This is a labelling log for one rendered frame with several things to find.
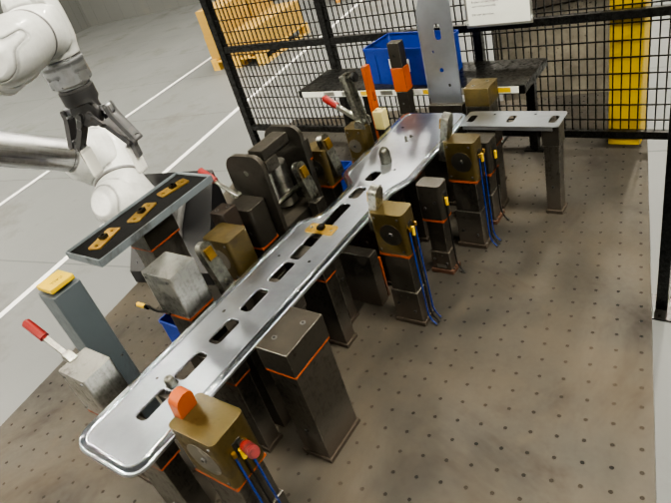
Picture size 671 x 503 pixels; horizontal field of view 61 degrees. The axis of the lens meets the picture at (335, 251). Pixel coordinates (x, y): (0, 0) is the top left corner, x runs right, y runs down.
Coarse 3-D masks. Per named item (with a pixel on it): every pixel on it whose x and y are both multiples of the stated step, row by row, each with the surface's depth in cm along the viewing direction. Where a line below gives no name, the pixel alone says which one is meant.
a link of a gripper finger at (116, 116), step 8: (104, 104) 121; (112, 104) 122; (112, 112) 122; (120, 112) 123; (112, 120) 122; (120, 120) 123; (128, 120) 124; (120, 128) 123; (128, 128) 123; (128, 136) 124
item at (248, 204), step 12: (240, 204) 148; (252, 204) 146; (264, 204) 147; (252, 216) 145; (264, 216) 148; (252, 228) 147; (264, 228) 149; (252, 240) 150; (264, 240) 149; (276, 240) 155; (264, 252) 152; (276, 276) 157
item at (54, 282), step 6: (60, 270) 126; (48, 276) 125; (54, 276) 124; (60, 276) 124; (66, 276) 123; (72, 276) 124; (42, 282) 124; (48, 282) 123; (54, 282) 122; (60, 282) 122; (66, 282) 123; (42, 288) 122; (48, 288) 121; (54, 288) 121; (60, 288) 124
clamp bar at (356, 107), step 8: (344, 72) 170; (352, 72) 167; (344, 80) 168; (352, 80) 167; (344, 88) 170; (352, 88) 172; (352, 96) 170; (352, 104) 172; (360, 104) 174; (352, 112) 173; (360, 112) 175; (360, 120) 174
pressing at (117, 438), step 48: (384, 144) 174; (432, 144) 165; (384, 192) 150; (288, 240) 143; (336, 240) 137; (240, 288) 131; (288, 288) 126; (192, 336) 121; (240, 336) 117; (144, 384) 113; (192, 384) 109; (96, 432) 105; (144, 432) 102
